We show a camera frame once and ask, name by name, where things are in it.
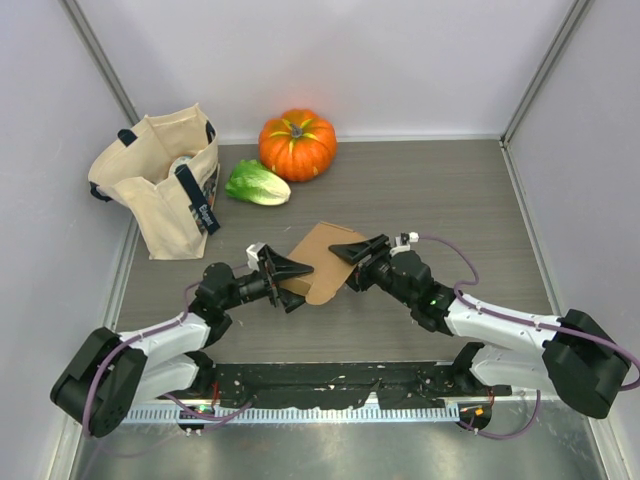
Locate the orange pumpkin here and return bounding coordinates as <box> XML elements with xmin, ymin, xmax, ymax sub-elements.
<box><xmin>258</xmin><ymin>109</ymin><xmax>338</xmax><ymax>182</ymax></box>

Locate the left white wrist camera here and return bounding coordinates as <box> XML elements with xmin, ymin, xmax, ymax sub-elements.
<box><xmin>246</xmin><ymin>242</ymin><xmax>265</xmax><ymax>271</ymax></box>

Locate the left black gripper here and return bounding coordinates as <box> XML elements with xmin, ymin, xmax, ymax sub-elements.
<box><xmin>220</xmin><ymin>247</ymin><xmax>317</xmax><ymax>312</ymax></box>

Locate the beige canvas tote bag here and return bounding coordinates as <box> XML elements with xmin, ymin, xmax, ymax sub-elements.
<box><xmin>88</xmin><ymin>104</ymin><xmax>220</xmax><ymax>260</ymax></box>

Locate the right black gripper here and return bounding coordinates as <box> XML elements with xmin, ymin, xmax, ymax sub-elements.
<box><xmin>330</xmin><ymin>233</ymin><xmax>416</xmax><ymax>308</ymax></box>

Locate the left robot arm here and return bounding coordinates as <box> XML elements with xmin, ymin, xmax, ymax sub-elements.
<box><xmin>50</xmin><ymin>243</ymin><xmax>314</xmax><ymax>438</ymax></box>

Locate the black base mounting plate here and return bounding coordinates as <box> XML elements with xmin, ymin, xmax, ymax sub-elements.
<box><xmin>172</xmin><ymin>361</ymin><xmax>512</xmax><ymax>410</ymax></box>

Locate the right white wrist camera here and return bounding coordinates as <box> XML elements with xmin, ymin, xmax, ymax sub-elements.
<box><xmin>392</xmin><ymin>232</ymin><xmax>420</xmax><ymax>253</ymax></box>

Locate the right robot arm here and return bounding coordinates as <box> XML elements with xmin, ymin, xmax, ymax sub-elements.
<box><xmin>328</xmin><ymin>232</ymin><xmax>639</xmax><ymax>419</ymax></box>

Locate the green lettuce head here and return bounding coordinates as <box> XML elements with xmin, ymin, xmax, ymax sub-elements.
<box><xmin>225</xmin><ymin>159</ymin><xmax>291</xmax><ymax>206</ymax></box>

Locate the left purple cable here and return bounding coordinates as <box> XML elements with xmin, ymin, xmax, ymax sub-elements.
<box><xmin>82</xmin><ymin>279</ymin><xmax>256</xmax><ymax>441</ymax></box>

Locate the purple cable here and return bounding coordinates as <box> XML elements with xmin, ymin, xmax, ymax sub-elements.
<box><xmin>417</xmin><ymin>234</ymin><xmax>640</xmax><ymax>441</ymax></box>
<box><xmin>82</xmin><ymin>279</ymin><xmax>256</xmax><ymax>441</ymax></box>

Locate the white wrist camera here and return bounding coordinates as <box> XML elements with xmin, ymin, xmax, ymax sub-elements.
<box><xmin>392</xmin><ymin>232</ymin><xmax>420</xmax><ymax>253</ymax></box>
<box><xmin>246</xmin><ymin>242</ymin><xmax>265</xmax><ymax>271</ymax></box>

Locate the brown cardboard paper box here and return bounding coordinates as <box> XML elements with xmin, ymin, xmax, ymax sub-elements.
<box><xmin>282</xmin><ymin>222</ymin><xmax>365</xmax><ymax>306</ymax></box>

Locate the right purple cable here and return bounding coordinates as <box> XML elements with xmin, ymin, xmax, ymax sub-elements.
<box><xmin>417</xmin><ymin>234</ymin><xmax>640</xmax><ymax>441</ymax></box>

